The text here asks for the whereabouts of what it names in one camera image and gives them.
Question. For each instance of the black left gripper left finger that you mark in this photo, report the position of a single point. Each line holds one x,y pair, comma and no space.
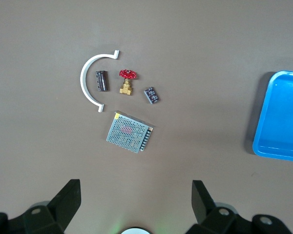
51,219

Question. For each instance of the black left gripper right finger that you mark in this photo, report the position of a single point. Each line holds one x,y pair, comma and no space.
217,219

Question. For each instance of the short dark capacitor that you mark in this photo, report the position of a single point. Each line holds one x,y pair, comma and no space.
152,95

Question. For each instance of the long dark capacitor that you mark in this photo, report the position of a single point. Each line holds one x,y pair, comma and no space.
102,81

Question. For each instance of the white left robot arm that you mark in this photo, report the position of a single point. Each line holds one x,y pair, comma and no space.
136,231

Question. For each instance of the metal mesh power supply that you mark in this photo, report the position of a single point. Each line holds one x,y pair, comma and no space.
128,132

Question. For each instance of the blue plastic tray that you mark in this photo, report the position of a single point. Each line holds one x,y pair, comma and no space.
283,117

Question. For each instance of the brass valve red handwheel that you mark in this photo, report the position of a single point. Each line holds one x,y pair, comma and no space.
126,89

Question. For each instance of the white curved plastic bracket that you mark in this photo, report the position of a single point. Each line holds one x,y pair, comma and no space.
83,83

